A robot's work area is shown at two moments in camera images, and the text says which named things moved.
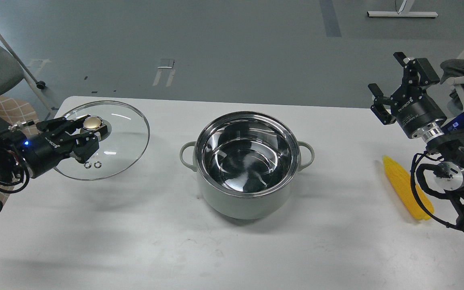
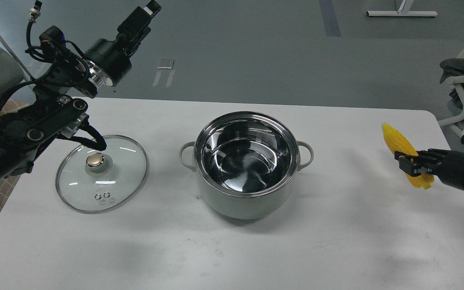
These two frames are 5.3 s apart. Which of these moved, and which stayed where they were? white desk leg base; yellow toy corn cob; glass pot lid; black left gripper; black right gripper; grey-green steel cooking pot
Moved: glass pot lid; black left gripper; yellow toy corn cob; black right gripper
Stayed: grey-green steel cooking pot; white desk leg base
